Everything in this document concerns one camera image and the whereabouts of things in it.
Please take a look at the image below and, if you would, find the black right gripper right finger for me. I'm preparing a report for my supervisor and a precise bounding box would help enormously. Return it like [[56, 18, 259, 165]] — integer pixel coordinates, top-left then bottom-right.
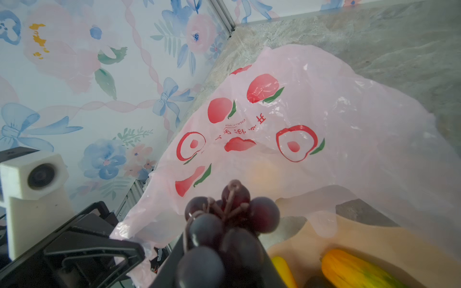
[[261, 243, 287, 288]]

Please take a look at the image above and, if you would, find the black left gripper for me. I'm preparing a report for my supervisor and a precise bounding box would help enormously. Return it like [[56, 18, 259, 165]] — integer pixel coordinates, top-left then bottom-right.
[[1, 202, 145, 288]]

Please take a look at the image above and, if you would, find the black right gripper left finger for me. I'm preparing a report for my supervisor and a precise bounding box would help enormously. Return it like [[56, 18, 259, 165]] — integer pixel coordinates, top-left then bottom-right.
[[150, 235, 184, 288]]

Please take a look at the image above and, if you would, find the red yellow mango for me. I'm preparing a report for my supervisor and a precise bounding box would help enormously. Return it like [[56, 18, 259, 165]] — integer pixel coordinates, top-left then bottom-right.
[[271, 256, 298, 288]]

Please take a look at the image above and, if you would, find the purple grape bunch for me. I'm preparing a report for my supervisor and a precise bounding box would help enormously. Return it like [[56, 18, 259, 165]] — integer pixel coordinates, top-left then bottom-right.
[[174, 180, 280, 288]]

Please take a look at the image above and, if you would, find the pink plastic bag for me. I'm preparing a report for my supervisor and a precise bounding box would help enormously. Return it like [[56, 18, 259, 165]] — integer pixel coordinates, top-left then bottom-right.
[[109, 44, 461, 288]]

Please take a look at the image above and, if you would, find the orange green papaya fruit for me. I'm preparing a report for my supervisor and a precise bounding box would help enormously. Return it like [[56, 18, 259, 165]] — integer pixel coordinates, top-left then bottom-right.
[[321, 249, 407, 288]]

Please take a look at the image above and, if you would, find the pink scalloped fruit plate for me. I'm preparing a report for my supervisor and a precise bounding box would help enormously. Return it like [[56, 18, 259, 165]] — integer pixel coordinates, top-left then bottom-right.
[[260, 186, 461, 288]]

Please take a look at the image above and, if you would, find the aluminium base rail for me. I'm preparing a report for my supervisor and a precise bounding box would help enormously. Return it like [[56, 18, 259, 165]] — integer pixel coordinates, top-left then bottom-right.
[[115, 180, 145, 222]]

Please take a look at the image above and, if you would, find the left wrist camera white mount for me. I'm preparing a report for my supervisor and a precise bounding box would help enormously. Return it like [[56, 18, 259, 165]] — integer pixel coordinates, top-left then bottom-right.
[[1, 147, 75, 261]]

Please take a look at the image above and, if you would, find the aluminium corner post left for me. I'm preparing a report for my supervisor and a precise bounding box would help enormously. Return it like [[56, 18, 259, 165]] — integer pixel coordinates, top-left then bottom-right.
[[210, 0, 236, 36]]

